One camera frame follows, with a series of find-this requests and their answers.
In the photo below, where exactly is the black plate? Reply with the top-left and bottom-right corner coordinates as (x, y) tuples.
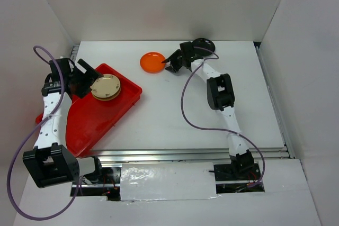
(192, 38), (216, 53)

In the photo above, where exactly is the yellow brown patterned plate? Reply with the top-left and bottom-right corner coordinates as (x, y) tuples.
(93, 93), (120, 102)

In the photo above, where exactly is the white foil cover sheet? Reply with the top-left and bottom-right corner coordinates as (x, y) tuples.
(120, 162), (217, 201)

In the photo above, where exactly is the orange plate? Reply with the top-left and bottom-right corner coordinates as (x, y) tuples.
(139, 52), (165, 74)

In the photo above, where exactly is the beige plate with motifs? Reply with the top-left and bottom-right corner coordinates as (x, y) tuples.
(91, 74), (121, 98)

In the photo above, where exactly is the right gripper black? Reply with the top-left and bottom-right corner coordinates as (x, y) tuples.
(162, 49), (185, 73)

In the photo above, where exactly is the red plastic bin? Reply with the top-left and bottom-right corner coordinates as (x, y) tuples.
(35, 63), (143, 158)

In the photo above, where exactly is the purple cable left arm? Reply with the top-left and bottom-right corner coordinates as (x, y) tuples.
(6, 46), (83, 221)

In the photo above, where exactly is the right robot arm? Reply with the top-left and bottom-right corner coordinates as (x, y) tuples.
(162, 38), (254, 179)

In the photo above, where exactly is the aluminium rail front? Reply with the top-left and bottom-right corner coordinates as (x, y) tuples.
(90, 148), (296, 164)

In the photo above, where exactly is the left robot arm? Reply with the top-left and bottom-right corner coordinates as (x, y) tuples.
(23, 58), (105, 188)

